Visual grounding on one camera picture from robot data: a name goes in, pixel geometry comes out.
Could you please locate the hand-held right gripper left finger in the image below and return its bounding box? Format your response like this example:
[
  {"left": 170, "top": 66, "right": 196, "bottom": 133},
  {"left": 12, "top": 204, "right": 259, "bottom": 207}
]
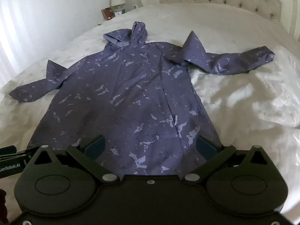
[{"left": 25, "top": 135, "right": 120, "bottom": 185}]

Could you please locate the purple patterned hooded garment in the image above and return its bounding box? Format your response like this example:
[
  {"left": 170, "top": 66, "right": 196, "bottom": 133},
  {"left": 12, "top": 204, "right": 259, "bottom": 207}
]
[{"left": 9, "top": 21, "right": 276, "bottom": 176}]

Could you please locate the white bed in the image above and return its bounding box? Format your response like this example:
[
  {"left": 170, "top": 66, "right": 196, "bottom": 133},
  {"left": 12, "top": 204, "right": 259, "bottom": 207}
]
[{"left": 0, "top": 2, "right": 300, "bottom": 225}]

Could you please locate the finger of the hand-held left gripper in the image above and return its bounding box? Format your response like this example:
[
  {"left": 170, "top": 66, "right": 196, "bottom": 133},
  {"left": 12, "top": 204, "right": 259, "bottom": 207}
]
[{"left": 0, "top": 146, "right": 34, "bottom": 160}]

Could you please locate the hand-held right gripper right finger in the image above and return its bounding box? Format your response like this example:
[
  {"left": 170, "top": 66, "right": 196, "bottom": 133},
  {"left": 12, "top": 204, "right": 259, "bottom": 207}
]
[{"left": 182, "top": 136, "right": 278, "bottom": 185}]

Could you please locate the white curtain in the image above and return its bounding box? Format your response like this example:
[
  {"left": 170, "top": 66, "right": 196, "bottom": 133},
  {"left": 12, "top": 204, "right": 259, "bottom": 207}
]
[{"left": 0, "top": 0, "right": 47, "bottom": 64}]

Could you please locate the white nightstand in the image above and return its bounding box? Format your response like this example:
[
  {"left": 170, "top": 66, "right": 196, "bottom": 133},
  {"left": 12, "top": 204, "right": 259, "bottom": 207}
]
[{"left": 97, "top": 5, "right": 142, "bottom": 26}]

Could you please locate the red-brown picture frame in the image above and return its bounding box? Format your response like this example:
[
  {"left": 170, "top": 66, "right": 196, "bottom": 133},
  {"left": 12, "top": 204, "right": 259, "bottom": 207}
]
[{"left": 101, "top": 7, "right": 115, "bottom": 20}]

